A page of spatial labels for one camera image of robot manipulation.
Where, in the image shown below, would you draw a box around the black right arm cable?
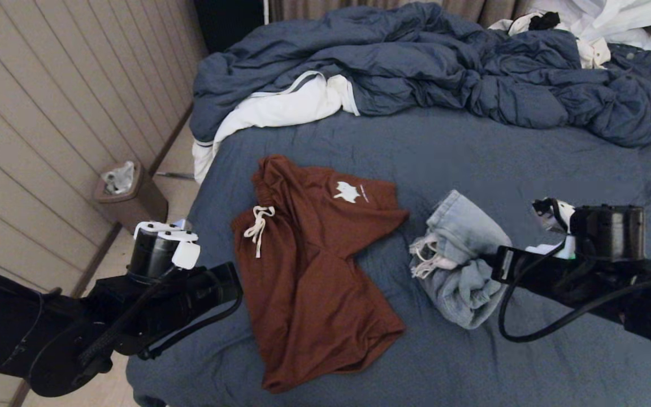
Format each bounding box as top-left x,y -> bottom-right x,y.
497,199 -> 651,344

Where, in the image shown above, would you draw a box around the dark blue crumpled duvet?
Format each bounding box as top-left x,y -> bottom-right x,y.
190,0 -> 651,149

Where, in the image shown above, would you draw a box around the white plastic bin bag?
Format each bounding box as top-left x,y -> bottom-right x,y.
101,160 -> 135,194

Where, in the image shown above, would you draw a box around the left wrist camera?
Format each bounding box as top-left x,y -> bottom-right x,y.
128,219 -> 202,284

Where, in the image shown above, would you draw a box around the brown trash bin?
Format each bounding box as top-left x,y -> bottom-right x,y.
93,160 -> 169,232

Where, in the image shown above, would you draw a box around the blue bed sheet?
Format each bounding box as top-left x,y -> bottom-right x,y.
124,105 -> 651,407

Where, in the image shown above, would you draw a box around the beige curtain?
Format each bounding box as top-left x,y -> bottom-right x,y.
269,0 -> 535,29

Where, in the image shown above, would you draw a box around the white shirt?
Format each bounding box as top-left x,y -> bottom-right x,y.
529,0 -> 651,51

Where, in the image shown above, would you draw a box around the dark denim garment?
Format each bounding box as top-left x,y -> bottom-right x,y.
608,44 -> 651,119

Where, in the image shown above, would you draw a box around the black cabinet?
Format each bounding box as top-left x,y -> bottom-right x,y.
193,0 -> 267,53

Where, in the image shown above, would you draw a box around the light blue denim jeans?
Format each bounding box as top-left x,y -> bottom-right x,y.
409,189 -> 513,331

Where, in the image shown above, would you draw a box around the cream jacket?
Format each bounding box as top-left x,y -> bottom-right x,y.
489,12 -> 613,70

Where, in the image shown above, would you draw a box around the small black garment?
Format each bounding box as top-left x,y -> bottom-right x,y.
529,11 -> 562,31

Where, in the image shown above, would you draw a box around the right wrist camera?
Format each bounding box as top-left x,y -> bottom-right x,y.
532,197 -> 646,262

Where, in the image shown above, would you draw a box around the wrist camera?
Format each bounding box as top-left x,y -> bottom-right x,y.
128,219 -> 202,284
532,197 -> 646,262

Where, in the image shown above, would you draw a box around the rust brown shorts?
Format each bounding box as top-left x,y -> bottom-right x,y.
231,154 -> 411,395

